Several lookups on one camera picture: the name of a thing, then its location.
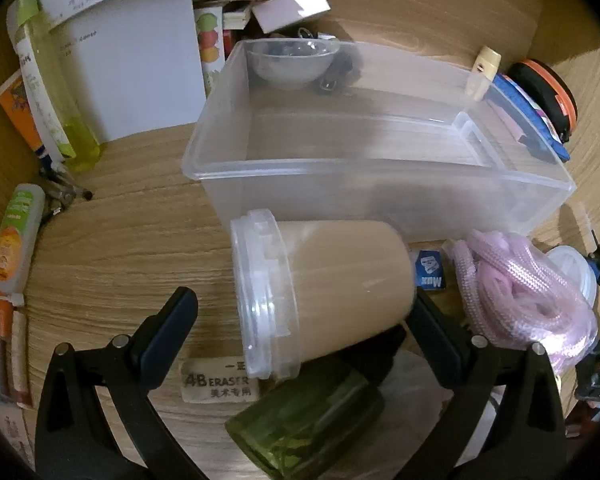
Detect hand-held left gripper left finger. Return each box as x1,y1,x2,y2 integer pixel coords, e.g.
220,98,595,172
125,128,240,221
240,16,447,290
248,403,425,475
34,287,201,480

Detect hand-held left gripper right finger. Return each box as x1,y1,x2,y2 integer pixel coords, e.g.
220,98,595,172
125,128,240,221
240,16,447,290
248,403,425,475
407,292,568,480

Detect white round lid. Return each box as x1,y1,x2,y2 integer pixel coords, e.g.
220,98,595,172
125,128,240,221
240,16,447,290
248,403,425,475
545,245,598,308

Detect beige eraser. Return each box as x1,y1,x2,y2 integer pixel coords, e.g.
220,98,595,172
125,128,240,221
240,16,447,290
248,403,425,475
180,357,261,403

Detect white cloth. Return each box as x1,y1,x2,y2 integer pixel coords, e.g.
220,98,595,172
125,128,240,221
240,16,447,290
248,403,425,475
380,350,461,461

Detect pink braided rope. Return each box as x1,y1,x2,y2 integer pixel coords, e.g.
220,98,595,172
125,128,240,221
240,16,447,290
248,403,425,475
442,230,600,376

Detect clear plastic jar with lid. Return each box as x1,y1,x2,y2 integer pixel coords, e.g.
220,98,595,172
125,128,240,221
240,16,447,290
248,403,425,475
230,210,417,381

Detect green glass bottle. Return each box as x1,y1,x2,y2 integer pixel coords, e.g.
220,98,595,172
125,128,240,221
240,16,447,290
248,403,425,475
225,355,386,478

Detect clear plastic storage box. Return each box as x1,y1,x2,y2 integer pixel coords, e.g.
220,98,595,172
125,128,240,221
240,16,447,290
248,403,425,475
182,39,577,241

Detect wooden desktop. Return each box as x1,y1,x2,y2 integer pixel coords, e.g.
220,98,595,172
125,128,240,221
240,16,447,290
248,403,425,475
0,15,600,480

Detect small blue eraser packet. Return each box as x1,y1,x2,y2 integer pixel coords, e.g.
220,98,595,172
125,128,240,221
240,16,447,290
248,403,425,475
415,249,448,291

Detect blue pencil case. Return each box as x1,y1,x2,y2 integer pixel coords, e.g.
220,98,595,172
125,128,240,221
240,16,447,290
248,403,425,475
485,74,571,163

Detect green orange white tube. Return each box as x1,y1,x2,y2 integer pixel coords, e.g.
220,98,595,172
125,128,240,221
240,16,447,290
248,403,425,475
0,183,46,292

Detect black orange round case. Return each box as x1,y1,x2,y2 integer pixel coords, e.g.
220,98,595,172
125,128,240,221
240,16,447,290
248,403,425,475
507,59,579,143

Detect white paper carton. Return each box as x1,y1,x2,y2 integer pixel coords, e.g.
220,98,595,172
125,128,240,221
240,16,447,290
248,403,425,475
0,390,36,466

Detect small cream bottle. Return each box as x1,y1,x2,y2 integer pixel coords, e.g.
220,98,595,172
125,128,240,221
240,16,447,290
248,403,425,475
465,46,502,102

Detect yellow-green plastic bottle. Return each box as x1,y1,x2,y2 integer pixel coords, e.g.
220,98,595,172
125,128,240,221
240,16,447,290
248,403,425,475
6,0,103,173

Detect white booklet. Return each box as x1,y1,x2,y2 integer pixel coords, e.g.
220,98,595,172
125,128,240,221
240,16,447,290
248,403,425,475
55,0,208,143

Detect orange book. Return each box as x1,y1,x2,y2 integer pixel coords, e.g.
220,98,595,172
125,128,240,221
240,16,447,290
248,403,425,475
0,69,48,158

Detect glass bowl of beads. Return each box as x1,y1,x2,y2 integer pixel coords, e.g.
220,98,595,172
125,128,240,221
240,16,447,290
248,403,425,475
247,39,341,92

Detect fruit print book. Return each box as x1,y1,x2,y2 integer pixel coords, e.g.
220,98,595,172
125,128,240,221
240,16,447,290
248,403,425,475
194,2,226,96

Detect white cardboard box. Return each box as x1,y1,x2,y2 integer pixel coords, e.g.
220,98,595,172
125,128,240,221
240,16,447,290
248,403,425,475
251,0,331,35

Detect black strap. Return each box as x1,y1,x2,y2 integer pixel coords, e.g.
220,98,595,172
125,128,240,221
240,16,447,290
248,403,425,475
307,52,361,96

